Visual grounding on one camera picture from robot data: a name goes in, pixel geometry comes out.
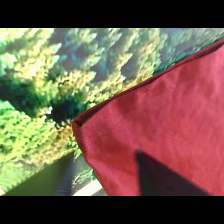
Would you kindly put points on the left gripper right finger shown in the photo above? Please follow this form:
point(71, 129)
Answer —
point(160, 180)

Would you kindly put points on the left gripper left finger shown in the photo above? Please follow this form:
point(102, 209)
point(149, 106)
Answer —
point(46, 180)

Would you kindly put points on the dark red shirt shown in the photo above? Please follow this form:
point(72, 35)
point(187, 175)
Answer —
point(160, 116)

